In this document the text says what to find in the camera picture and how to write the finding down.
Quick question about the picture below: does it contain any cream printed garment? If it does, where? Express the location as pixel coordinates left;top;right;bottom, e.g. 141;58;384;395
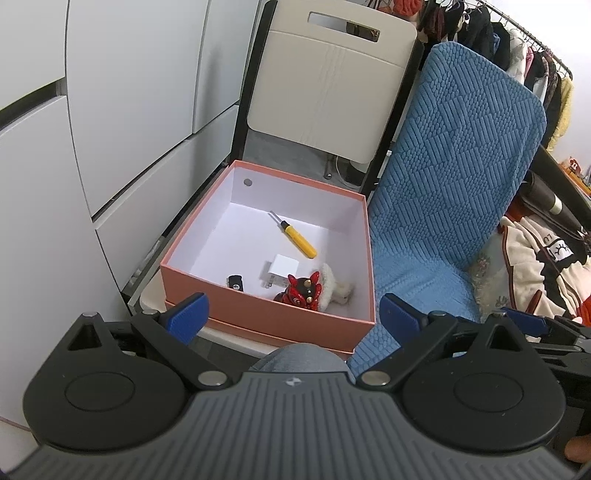
466;215;591;326

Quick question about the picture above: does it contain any metal clothes rack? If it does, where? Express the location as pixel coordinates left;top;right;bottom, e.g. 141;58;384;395
480;0;573;79

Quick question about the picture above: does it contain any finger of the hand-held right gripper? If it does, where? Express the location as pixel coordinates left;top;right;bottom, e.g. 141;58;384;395
501;307;580;344

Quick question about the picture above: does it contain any black tube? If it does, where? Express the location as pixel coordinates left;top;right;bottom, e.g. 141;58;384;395
522;171;585;232

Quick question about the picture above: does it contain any white cabinet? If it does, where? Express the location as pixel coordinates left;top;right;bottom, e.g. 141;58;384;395
0;0;264;444

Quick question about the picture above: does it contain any yellow handled screwdriver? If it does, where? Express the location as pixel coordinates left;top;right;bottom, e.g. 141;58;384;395
269;210;318;259

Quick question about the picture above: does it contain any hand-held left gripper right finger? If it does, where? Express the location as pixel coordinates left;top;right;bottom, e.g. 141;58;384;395
358;294;527;387

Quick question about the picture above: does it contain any red and black figurine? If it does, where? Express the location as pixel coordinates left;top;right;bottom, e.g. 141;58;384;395
273;271;322;308

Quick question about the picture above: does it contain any blue quilted chair cover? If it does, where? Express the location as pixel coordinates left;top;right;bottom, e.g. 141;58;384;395
346;41;548;379

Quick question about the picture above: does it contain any pink cardboard box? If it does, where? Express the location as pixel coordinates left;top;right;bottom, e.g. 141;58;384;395
160;160;377;361

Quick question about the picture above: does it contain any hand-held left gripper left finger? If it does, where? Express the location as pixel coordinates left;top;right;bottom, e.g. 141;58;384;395
67;293;232;388

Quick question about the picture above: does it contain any row of hanging clothes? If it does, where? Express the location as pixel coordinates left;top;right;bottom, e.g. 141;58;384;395
374;0;575;151

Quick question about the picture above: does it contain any white charger plug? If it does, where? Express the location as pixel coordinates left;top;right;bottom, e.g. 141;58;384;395
265;254;299;288

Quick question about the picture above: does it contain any person's right hand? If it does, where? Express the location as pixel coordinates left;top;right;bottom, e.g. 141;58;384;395
566;435;591;462

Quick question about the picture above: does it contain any white chair with black frame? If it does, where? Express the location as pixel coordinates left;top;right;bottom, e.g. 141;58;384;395
121;0;426;365

